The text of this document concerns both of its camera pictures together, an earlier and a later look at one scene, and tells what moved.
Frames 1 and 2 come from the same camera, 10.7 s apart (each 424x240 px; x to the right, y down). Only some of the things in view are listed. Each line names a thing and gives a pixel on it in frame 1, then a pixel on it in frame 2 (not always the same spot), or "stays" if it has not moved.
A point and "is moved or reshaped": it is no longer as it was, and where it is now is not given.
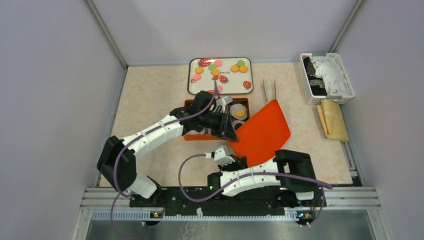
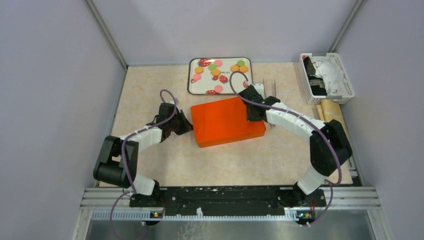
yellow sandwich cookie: x=243 y=69 stays
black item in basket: x=316 y=83 stays
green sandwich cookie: x=212 y=66 stays
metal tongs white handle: x=265 y=92 stays
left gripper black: x=224 y=130 → x=186 y=126
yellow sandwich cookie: x=198 y=70 stays
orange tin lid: x=259 y=138 is moved or reshaped
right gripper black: x=240 y=163 → x=249 y=118
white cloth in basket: x=329 y=69 stays
